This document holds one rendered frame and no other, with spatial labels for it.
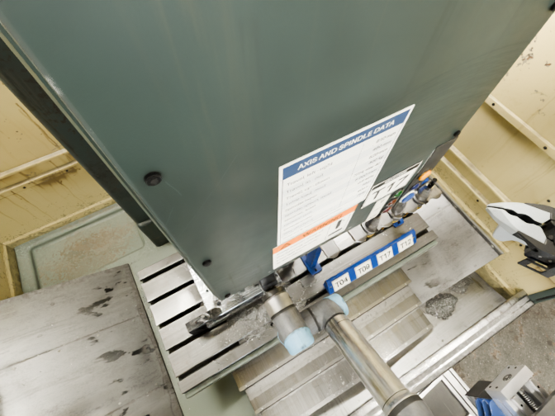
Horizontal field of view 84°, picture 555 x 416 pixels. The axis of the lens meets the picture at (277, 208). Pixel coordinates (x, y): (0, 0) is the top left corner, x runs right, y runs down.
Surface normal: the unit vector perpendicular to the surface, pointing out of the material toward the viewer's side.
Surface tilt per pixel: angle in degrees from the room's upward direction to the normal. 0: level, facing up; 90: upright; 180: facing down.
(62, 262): 0
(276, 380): 8
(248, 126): 90
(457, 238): 24
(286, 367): 8
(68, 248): 0
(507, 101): 90
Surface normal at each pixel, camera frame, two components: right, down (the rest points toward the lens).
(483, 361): 0.01, -0.46
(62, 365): 0.36, -0.59
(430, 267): -0.35, -0.24
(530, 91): -0.87, 0.44
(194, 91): 0.50, 0.77
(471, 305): -0.14, -0.67
